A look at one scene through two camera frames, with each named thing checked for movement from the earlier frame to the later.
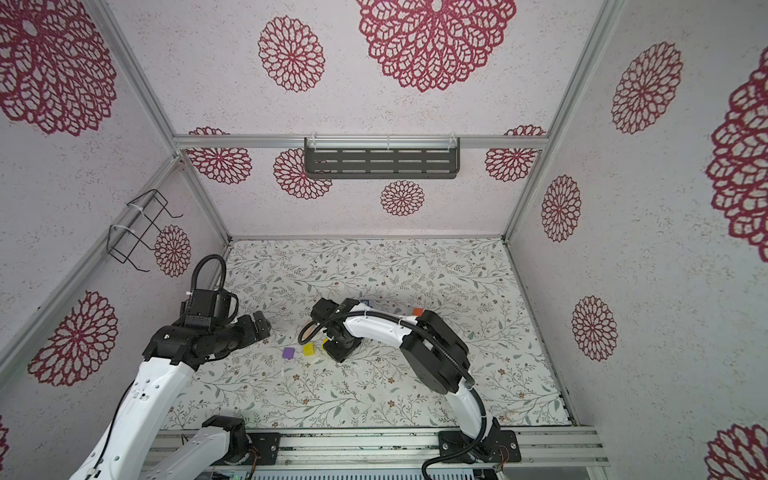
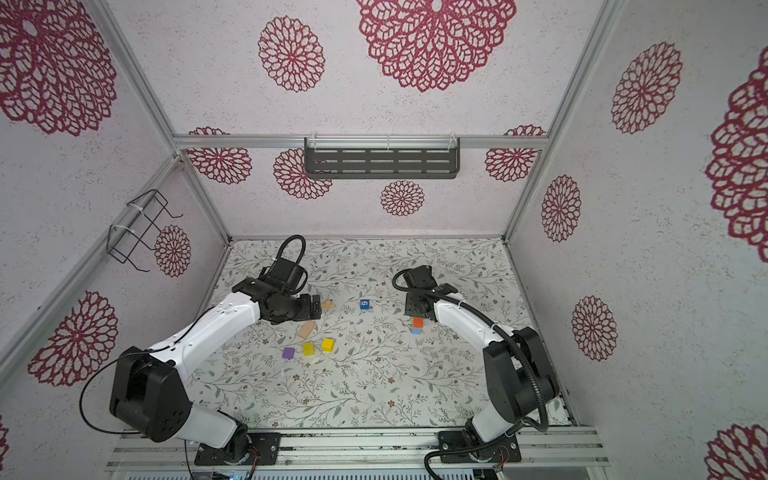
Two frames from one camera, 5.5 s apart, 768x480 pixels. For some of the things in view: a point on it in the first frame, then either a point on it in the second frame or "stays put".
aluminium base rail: x=387 y=449 stays put
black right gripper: x=337 y=354 to x=409 y=305
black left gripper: x=251 y=335 to x=307 y=311
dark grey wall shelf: x=382 y=158 stays put
